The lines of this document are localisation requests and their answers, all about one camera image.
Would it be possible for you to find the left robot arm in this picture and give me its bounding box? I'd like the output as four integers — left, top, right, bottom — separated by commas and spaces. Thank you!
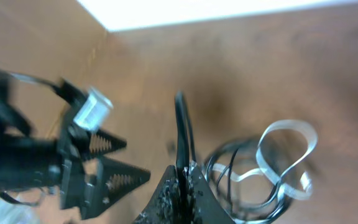
0, 70, 150, 220

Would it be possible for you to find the white cable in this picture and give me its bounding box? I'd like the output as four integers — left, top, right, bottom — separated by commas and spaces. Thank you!
209, 119, 319, 201

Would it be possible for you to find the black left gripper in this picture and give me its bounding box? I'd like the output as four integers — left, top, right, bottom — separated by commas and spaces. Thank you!
57, 80, 150, 220

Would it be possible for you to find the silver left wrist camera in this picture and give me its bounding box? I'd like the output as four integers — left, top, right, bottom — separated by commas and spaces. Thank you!
73, 88, 114, 133

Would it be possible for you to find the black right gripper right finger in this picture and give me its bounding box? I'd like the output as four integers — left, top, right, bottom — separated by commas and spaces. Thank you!
186, 161, 234, 224

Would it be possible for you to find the long black cable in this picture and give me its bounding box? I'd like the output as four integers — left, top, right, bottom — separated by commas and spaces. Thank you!
174, 91, 295, 224

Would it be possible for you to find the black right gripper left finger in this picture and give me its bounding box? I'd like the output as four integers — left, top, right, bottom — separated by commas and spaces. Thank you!
132, 165, 181, 224

